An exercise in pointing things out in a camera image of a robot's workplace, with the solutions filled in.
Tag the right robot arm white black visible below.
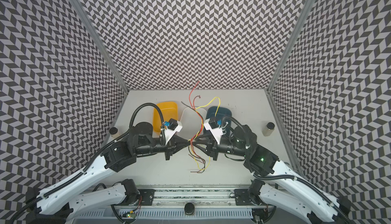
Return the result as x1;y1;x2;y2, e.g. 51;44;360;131
199;116;352;224

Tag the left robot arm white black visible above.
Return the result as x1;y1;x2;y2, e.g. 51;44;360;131
9;103;187;224

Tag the white plastic bin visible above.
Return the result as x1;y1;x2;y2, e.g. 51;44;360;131
178;108;202;140

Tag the teal plastic bin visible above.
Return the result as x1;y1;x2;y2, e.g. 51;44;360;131
205;106;232;120

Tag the yellow plastic bin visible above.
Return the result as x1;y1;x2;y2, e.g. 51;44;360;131
152;102;178;133

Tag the right small jar black lid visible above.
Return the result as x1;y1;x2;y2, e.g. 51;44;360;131
262;122;276;137

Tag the small jar black lid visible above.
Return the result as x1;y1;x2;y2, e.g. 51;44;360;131
262;122;276;137
109;127;121;139

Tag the left small jar black lid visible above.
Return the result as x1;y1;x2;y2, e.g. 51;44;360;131
109;127;121;139

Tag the black round knob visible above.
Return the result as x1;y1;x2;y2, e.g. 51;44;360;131
184;202;195;215

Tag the small green circuit board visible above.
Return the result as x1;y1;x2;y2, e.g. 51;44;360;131
122;211;136;219

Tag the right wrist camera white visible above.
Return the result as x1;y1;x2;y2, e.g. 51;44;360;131
203;117;224;145

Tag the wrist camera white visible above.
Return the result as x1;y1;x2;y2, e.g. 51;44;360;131
203;117;224;145
161;118;183;145

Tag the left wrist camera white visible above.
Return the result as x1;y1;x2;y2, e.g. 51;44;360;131
161;118;183;145

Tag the aluminium front rail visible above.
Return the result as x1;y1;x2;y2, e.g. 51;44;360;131
70;185;306;208

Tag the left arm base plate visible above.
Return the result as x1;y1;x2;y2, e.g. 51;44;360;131
127;188;155;206

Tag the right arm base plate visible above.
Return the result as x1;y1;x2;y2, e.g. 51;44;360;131
234;189;262;206

